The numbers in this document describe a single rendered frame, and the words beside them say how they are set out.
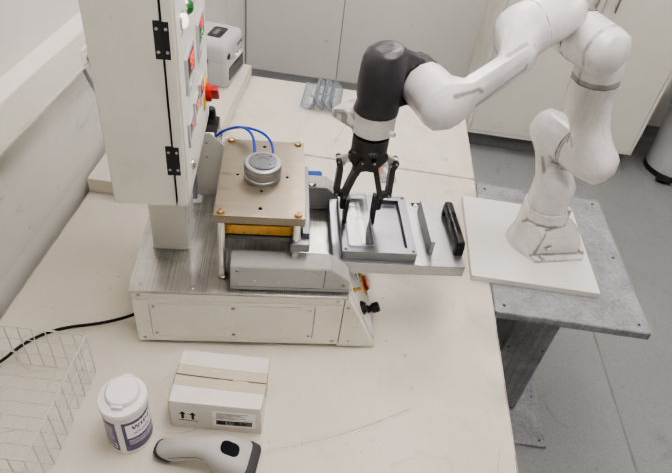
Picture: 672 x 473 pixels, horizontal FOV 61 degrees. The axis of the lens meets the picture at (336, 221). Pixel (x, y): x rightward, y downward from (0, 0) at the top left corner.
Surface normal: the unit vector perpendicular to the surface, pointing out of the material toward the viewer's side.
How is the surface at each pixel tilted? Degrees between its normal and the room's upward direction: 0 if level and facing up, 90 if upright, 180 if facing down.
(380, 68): 81
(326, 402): 0
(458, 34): 90
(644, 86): 90
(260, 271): 90
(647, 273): 0
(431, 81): 35
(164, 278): 0
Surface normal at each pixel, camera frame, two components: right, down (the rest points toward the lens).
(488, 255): 0.11, -0.75
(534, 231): -0.70, 0.30
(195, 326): 0.05, 0.66
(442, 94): -0.09, 0.04
